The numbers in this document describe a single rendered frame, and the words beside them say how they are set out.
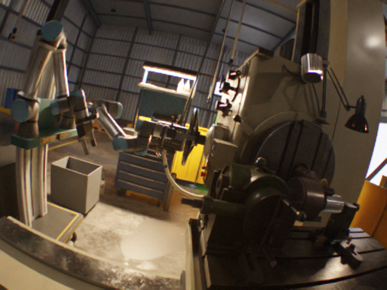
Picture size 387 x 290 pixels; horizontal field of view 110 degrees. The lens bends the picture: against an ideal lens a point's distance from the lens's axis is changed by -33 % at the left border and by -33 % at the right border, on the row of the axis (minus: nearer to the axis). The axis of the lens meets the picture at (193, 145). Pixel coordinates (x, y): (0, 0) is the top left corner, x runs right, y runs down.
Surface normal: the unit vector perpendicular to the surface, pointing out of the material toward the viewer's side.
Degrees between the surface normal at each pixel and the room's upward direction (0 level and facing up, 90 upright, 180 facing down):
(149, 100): 90
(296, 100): 90
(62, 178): 90
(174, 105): 90
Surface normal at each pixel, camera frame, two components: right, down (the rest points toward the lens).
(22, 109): 0.41, 0.36
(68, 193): 0.04, 0.16
